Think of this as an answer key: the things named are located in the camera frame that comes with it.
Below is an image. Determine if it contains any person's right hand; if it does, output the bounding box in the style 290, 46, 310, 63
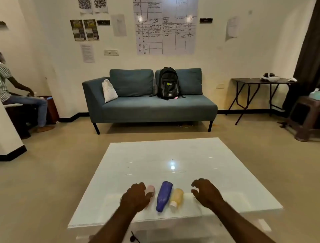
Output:
191, 178, 225, 209

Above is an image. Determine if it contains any person's left hand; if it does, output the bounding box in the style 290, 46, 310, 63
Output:
120, 182, 155, 213

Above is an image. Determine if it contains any person's left forearm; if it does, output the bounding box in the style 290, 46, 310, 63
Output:
89, 206, 140, 243

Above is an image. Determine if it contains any person's right forearm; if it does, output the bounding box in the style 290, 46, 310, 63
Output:
208, 199, 276, 243

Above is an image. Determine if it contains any pink bottle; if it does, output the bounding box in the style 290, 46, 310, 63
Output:
144, 185, 156, 209

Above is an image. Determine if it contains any blue bottle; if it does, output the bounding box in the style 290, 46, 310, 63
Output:
155, 181, 173, 213

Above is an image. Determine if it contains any yellow bottle with white cap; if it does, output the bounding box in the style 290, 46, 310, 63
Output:
169, 188, 184, 210

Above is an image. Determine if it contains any teal sofa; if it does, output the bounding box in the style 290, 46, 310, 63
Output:
82, 68, 218, 135

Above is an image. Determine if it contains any teal sofa back cushion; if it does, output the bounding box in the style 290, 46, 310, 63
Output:
155, 68, 203, 95
109, 69, 154, 97

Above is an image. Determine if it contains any black backpack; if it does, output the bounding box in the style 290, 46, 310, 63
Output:
149, 67, 186, 101

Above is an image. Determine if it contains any white pillow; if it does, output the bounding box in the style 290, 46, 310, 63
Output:
101, 79, 118, 103

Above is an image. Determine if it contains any black folding table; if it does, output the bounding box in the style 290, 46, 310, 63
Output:
226, 78, 297, 126

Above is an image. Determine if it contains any brown cabinet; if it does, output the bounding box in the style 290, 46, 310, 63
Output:
37, 96, 60, 125

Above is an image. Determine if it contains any white headset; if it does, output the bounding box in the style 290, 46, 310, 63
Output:
260, 73, 281, 82

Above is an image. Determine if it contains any brown plastic stool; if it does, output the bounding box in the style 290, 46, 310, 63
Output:
279, 96, 320, 143

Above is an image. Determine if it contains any teal tissue box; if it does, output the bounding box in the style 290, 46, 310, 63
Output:
308, 88, 320, 101

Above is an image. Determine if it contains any white paper sheet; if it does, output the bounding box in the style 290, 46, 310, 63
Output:
225, 16, 241, 42
80, 44, 96, 64

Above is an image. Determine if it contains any dark curtain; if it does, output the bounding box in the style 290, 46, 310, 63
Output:
282, 0, 320, 112

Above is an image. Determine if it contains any dark poster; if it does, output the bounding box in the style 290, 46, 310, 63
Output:
83, 19, 100, 41
70, 20, 87, 42

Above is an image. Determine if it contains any paper with square code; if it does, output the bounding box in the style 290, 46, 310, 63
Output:
94, 0, 109, 14
78, 0, 93, 14

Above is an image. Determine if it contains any white wall chart sheet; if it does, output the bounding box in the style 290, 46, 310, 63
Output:
132, 0, 200, 56

